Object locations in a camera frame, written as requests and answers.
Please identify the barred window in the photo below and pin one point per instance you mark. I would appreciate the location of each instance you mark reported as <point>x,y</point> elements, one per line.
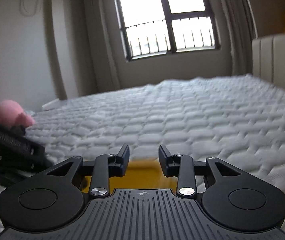
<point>167,17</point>

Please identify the grey quilted mattress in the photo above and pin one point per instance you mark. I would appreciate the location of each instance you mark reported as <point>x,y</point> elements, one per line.
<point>182,117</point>

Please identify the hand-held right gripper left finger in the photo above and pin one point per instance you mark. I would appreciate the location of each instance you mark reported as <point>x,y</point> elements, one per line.
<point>122,160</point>

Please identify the white book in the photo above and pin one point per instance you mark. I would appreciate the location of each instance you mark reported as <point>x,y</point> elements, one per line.
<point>51,105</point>

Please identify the pink plush toy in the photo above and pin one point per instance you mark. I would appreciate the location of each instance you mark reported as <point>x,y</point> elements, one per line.
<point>7,112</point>

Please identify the beige curtain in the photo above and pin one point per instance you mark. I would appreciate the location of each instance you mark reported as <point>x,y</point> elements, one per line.
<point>232,30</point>
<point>82,42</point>

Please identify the beige padded headboard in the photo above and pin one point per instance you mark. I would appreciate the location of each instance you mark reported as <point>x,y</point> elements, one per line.
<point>277,60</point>

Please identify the yellow plastic container lid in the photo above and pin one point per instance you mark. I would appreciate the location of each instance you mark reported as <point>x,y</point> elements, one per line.
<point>142,175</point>

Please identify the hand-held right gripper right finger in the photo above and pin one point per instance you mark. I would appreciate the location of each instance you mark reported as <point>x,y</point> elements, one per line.
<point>165,160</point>

